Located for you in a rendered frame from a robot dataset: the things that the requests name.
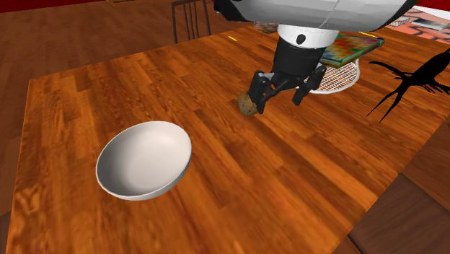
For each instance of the colourful patterned book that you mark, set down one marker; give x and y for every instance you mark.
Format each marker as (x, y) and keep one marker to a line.
(351, 47)

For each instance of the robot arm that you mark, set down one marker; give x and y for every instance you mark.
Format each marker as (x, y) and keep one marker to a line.
(316, 12)

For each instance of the yellow pencil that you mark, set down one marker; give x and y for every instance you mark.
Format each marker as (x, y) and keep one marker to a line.
(232, 38)

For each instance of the dark wooden chair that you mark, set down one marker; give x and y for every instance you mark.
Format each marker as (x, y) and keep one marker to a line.
(191, 17)

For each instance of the wooden table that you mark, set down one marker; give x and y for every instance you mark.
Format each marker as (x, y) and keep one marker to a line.
(246, 176)

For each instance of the white bowl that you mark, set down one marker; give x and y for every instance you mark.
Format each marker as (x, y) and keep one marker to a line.
(144, 160)

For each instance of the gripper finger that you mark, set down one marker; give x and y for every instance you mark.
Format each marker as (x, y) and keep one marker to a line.
(260, 89)
(306, 86)

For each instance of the brown round nut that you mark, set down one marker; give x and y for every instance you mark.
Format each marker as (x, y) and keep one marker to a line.
(245, 104)

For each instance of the black branch-shaped figure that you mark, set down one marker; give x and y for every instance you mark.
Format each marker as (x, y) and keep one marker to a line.
(420, 79)

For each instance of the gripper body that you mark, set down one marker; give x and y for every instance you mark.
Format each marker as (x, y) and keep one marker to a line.
(297, 58)

